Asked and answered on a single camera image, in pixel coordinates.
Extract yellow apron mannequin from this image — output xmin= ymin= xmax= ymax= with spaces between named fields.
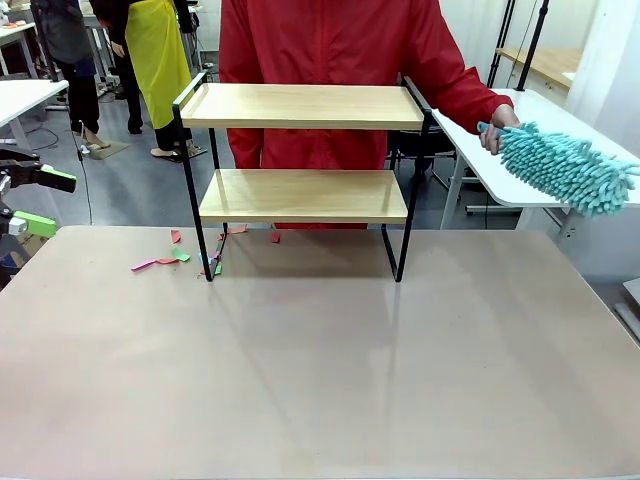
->
xmin=124 ymin=0 xmax=196 ymax=162

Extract grey metal rail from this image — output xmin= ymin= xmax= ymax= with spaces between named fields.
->
xmin=612 ymin=277 xmax=640 ymax=346

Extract large white side table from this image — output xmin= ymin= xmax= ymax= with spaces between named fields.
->
xmin=417 ymin=87 xmax=640 ymax=241

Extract person's left forearm red sleeve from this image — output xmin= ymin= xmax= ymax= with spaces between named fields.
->
xmin=422 ymin=59 xmax=515 ymax=135

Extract two-tier wooden shelf black frame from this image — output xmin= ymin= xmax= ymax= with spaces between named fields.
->
xmin=171 ymin=72 xmax=432 ymax=284

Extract white background table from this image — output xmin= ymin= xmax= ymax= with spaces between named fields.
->
xmin=0 ymin=78 xmax=70 ymax=174

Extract black pole on white table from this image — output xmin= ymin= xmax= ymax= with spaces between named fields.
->
xmin=29 ymin=0 xmax=62 ymax=84

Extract patterned mannequin base mat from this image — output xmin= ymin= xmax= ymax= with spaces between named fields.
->
xmin=149 ymin=144 xmax=209 ymax=164

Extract black clothed mannequin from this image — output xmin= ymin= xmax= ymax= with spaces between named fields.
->
xmin=89 ymin=0 xmax=147 ymax=136

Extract person's left hand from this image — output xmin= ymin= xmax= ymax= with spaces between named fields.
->
xmin=479 ymin=103 xmax=522 ymax=156

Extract white background desk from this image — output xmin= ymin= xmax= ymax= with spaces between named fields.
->
xmin=0 ymin=19 xmax=39 ymax=79

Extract wooden top background table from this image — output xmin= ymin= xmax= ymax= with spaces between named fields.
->
xmin=494 ymin=47 xmax=584 ymax=90

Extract grey top black trousers mannequin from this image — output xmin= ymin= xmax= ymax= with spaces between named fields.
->
xmin=29 ymin=0 xmax=109 ymax=151

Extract person in red jacket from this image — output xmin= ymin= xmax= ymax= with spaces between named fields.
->
xmin=218 ymin=0 xmax=481 ymax=231

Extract cardboard box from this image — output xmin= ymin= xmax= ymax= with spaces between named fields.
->
xmin=0 ymin=232 xmax=50 ymax=276

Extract black tripod stand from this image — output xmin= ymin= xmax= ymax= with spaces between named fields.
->
xmin=487 ymin=0 xmax=517 ymax=89

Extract teal chenille duster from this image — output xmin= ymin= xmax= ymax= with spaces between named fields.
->
xmin=477 ymin=120 xmax=640 ymax=219

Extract black office chair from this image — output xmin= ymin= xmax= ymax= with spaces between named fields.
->
xmin=389 ymin=124 xmax=521 ymax=217

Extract thin black hanging cable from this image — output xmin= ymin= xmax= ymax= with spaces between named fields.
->
xmin=73 ymin=119 xmax=95 ymax=226

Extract black stand pole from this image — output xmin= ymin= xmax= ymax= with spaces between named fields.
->
xmin=516 ymin=0 xmax=551 ymax=92

